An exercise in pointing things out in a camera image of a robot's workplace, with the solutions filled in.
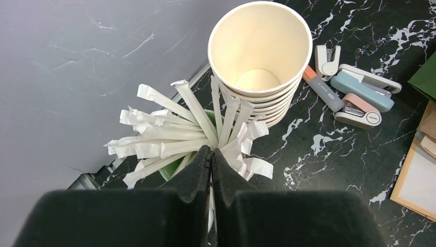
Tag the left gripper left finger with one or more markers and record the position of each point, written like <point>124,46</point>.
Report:
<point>173,214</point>

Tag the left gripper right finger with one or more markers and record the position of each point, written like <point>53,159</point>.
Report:
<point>246,216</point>

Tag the green cup of straws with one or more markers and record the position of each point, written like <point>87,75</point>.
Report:
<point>173,135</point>

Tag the tall stack paper cups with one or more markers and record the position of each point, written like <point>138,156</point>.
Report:
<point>258,53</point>

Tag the striped paper bag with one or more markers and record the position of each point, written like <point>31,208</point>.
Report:
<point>415,185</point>

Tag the brown kraft paper bag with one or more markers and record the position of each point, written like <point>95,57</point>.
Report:
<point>426,130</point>

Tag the green paper bag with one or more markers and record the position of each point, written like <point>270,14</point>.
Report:
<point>424,78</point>

